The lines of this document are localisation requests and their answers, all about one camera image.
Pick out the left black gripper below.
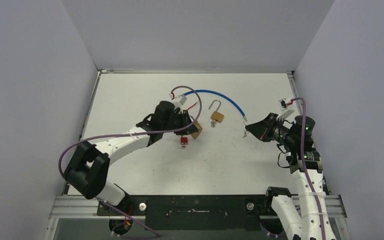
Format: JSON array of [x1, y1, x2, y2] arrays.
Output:
[[162, 110, 199, 136]]

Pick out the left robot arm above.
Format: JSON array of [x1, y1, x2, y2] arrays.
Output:
[[62, 100, 199, 216]]

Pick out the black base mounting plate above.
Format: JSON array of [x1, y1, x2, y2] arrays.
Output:
[[95, 194, 296, 232]]

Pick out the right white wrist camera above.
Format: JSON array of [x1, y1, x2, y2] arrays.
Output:
[[277, 98, 295, 121]]

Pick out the red cable padlock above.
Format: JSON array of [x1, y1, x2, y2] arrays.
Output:
[[180, 101, 199, 146]]

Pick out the brass padlock short shackle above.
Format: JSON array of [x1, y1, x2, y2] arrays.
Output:
[[190, 121, 203, 140]]

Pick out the blue cable lock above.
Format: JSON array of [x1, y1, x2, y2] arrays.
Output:
[[195, 89, 248, 122]]

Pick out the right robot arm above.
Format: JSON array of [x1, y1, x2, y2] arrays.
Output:
[[245, 113, 336, 240]]

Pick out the silver keys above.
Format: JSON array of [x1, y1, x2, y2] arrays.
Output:
[[210, 120, 216, 128], [242, 121, 249, 138]]

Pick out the brass padlock long shackle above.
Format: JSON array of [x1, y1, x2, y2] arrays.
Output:
[[208, 99, 225, 123]]

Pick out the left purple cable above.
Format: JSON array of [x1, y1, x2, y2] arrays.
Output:
[[58, 85, 203, 181]]

